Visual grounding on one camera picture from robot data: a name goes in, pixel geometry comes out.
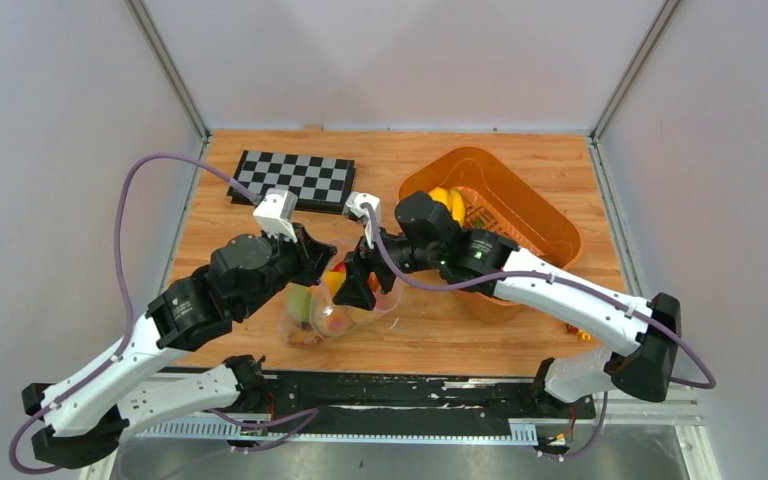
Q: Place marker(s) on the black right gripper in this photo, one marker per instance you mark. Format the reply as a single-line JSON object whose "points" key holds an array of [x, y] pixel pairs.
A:
{"points": [[355, 289]]}

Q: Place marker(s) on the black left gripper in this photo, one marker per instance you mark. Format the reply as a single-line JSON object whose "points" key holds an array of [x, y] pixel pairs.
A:
{"points": [[310, 252]]}

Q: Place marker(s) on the green toy cabbage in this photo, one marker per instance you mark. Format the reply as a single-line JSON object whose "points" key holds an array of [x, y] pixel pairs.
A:
{"points": [[298, 303]]}

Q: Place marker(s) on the orange plastic basket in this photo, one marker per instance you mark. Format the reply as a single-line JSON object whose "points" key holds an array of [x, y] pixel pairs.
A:
{"points": [[498, 200]]}

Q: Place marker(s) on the clear zip top bag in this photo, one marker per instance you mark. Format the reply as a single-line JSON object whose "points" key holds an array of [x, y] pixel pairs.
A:
{"points": [[385, 303]]}

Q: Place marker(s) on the orange toy sausage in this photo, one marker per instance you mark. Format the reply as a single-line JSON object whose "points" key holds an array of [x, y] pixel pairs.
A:
{"points": [[301, 338]]}

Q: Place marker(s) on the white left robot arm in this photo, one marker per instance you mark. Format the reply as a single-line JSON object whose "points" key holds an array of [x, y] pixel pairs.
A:
{"points": [[89, 414]]}

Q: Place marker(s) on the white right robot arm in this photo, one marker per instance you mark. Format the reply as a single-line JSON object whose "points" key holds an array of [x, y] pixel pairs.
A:
{"points": [[639, 337]]}

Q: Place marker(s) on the black white checkerboard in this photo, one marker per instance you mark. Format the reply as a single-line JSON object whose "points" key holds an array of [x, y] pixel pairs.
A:
{"points": [[321, 184]]}

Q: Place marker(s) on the yellow brick toy car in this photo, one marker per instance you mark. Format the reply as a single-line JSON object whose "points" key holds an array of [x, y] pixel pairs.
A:
{"points": [[580, 334]]}

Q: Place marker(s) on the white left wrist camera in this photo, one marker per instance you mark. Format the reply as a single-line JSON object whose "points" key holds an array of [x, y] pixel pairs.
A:
{"points": [[273, 214]]}

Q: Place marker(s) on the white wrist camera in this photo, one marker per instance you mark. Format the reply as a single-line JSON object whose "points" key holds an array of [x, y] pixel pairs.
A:
{"points": [[273, 214], [365, 209]]}

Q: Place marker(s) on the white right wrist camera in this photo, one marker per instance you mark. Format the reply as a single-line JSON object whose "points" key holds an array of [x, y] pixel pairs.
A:
{"points": [[365, 209]]}

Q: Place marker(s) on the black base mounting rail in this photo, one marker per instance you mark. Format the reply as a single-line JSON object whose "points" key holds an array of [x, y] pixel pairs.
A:
{"points": [[397, 404]]}

